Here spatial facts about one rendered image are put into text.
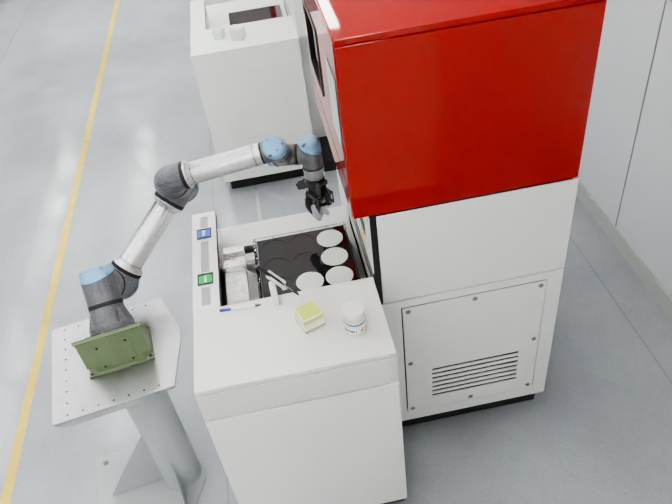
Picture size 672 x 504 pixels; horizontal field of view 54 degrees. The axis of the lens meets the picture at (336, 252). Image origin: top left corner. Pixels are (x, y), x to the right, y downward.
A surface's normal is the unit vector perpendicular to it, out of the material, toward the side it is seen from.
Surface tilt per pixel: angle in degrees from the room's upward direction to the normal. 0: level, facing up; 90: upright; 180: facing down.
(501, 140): 90
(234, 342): 0
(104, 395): 0
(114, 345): 90
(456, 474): 0
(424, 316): 90
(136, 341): 90
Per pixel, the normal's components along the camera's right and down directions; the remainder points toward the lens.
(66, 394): -0.11, -0.74
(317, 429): 0.17, 0.64
